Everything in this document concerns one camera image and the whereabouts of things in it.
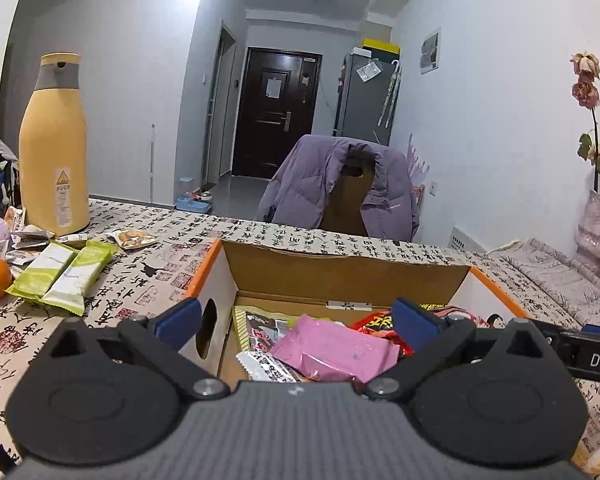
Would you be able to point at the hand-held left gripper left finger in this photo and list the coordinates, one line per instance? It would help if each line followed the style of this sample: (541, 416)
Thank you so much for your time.
(180, 320)

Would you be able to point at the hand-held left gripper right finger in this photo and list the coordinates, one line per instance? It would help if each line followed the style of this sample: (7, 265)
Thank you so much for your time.
(415, 322)

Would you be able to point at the red snack packet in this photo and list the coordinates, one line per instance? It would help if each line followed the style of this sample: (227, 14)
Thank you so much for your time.
(377, 324)

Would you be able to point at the green edged snack packet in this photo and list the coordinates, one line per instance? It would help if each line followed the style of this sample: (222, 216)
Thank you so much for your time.
(260, 332)

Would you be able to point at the pink snack packet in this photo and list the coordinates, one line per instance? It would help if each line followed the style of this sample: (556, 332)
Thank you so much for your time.
(330, 355)

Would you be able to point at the red cardboard box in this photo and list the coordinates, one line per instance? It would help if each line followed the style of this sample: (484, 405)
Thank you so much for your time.
(340, 270)

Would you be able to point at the grey quilted cushion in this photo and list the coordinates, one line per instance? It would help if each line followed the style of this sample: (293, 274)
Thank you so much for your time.
(555, 275)

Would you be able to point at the small brown snack packet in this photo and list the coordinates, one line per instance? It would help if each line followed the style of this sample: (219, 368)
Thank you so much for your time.
(132, 239)

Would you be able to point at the pink glitter vase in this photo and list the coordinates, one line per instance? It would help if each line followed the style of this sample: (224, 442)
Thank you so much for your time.
(597, 230)

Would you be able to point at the blue pet feeder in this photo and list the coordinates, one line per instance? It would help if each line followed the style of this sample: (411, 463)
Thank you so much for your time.
(192, 202)

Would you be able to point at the wooden chair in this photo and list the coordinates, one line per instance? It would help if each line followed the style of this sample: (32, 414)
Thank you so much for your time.
(347, 205)

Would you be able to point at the pile of small sachets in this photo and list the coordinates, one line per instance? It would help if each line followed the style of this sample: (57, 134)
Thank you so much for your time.
(27, 247)

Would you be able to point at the dark brown door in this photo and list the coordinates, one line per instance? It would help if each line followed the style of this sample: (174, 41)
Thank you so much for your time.
(260, 135)

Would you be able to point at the yellow thermos jug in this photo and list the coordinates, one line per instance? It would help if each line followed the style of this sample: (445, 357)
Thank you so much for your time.
(55, 150)

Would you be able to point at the grey refrigerator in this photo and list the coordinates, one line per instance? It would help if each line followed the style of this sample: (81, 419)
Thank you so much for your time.
(360, 110)

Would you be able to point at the folded white umbrella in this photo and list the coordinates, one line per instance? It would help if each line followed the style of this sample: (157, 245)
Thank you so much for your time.
(390, 95)

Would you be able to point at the dried pink roses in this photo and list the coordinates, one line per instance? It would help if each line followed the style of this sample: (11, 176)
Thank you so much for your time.
(586, 92)

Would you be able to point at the white paper notice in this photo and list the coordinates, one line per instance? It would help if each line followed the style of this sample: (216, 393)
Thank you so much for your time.
(273, 88)

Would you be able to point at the clear hanging plastic bag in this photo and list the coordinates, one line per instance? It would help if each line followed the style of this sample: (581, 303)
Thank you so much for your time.
(369, 71)

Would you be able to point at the yellow box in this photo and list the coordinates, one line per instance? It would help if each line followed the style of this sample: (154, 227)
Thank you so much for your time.
(380, 46)

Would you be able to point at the white wall heater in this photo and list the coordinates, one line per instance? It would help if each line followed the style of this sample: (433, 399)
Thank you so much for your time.
(462, 242)

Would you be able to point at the white wall socket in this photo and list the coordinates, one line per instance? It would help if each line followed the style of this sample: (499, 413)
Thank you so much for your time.
(432, 189)

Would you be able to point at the pink wall decoration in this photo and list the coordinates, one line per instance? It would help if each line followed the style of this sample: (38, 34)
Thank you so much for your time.
(417, 160)

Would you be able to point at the wall poster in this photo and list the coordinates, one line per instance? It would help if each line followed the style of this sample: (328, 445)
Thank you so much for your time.
(430, 50)

